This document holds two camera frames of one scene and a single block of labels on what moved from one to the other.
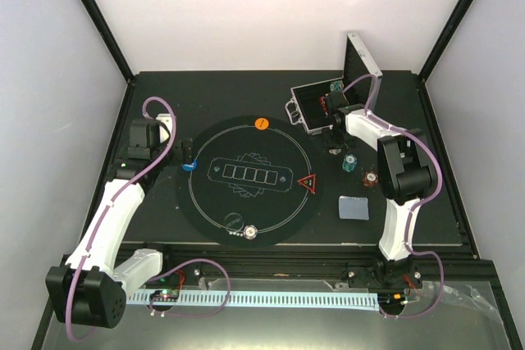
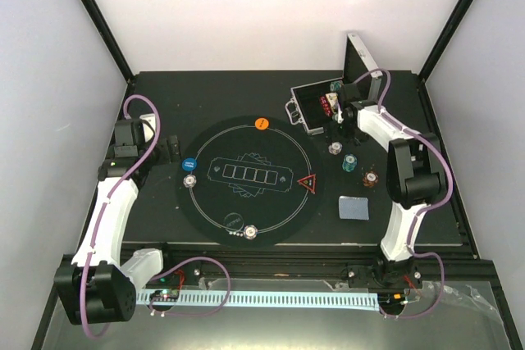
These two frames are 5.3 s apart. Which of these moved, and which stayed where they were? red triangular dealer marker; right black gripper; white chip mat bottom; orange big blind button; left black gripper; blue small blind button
Moved: right black gripper; left black gripper
Stayed: white chip mat bottom; red triangular dealer marker; orange big blind button; blue small blind button
